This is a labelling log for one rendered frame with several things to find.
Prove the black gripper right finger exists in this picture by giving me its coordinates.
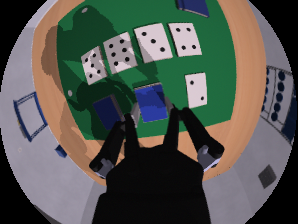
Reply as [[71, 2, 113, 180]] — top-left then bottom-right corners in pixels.
[[157, 96, 225, 174]]

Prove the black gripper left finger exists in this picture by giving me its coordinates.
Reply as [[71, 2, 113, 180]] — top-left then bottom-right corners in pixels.
[[89, 102, 141, 179]]

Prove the green felt card table mat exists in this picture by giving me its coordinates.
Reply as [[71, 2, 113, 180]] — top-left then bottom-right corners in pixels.
[[56, 0, 237, 140]]

